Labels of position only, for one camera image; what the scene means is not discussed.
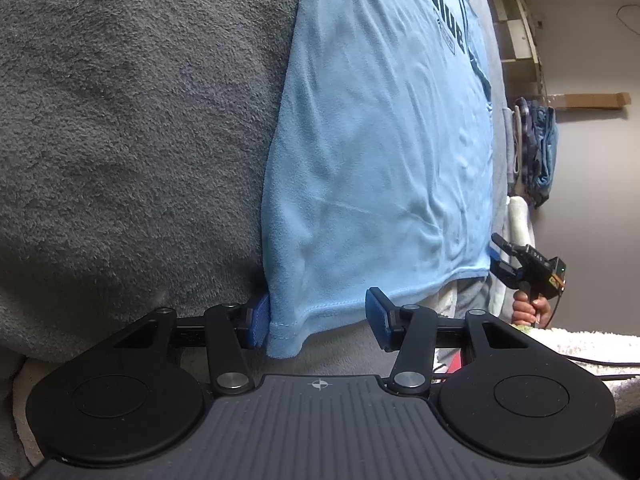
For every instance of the cream desk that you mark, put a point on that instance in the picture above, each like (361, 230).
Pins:
(520, 35)

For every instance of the light blue t-shirt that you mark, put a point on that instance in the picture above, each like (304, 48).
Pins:
(375, 160)

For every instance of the folded blue jeans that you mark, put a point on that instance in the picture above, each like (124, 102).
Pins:
(547, 155)

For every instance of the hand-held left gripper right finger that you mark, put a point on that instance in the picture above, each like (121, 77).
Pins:
(377, 317)

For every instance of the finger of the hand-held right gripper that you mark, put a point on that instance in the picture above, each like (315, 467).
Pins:
(506, 270)
(506, 247)

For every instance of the folded white garment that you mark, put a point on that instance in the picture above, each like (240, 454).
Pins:
(519, 240)

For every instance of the person's right hand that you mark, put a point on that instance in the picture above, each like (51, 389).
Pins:
(522, 310)

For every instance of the green fluffy cloth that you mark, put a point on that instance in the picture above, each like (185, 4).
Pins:
(590, 342)

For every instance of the folded dark plaid garment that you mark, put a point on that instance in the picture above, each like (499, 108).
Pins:
(525, 145)

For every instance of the folded grey garment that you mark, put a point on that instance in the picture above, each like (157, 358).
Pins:
(509, 150)

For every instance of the cardboard strip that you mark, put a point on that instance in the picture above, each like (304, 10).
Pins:
(590, 100)

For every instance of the grey bed blanket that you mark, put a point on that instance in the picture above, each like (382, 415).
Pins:
(125, 135)

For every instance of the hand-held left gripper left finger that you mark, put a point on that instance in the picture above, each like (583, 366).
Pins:
(260, 322)

